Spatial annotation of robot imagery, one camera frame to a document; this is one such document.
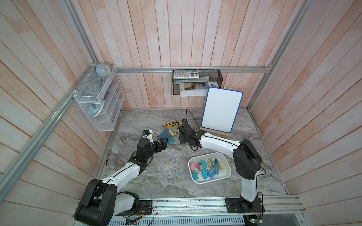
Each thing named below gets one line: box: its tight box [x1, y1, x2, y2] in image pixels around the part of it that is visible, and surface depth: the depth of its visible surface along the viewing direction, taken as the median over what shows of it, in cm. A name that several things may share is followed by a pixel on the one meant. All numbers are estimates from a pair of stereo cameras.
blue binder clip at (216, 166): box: [213, 157, 220, 175], surface depth 87 cm
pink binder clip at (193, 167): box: [190, 162, 196, 172], surface depth 87 cm
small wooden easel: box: [199, 126, 232, 139], surface depth 98 cm
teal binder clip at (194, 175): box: [191, 170, 199, 180], surface depth 85 cm
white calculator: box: [173, 71, 200, 80], surface depth 92 cm
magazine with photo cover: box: [179, 81, 219, 97], surface depth 96 cm
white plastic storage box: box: [188, 152, 232, 185], surface depth 87 cm
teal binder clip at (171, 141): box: [168, 137, 176, 146], surface depth 100 cm
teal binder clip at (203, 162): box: [200, 160, 207, 170], surface depth 88 cm
